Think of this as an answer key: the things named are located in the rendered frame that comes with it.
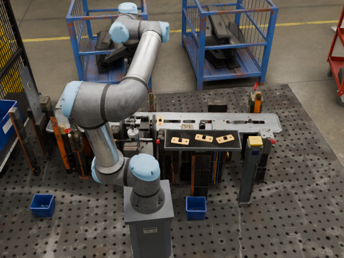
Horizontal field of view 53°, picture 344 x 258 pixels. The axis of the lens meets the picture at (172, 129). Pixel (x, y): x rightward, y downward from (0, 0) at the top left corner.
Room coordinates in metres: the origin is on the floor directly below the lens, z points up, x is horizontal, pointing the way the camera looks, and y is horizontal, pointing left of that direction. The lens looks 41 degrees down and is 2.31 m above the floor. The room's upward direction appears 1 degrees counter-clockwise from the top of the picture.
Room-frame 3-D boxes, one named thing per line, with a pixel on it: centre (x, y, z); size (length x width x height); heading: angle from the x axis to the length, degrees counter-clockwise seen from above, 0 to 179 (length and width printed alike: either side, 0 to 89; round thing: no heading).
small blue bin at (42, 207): (1.19, 0.72, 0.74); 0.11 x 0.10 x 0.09; 88
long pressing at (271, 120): (1.61, 0.05, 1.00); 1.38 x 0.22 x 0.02; 88
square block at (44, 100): (1.76, 0.80, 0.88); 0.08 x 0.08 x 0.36; 88
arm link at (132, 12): (1.35, 0.17, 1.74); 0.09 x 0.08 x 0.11; 169
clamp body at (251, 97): (1.77, -0.52, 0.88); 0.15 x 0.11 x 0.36; 178
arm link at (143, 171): (0.95, 0.12, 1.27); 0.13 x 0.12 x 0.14; 79
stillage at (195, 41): (3.99, -0.62, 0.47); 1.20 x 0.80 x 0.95; 7
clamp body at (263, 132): (1.42, -0.51, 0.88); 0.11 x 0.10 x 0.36; 178
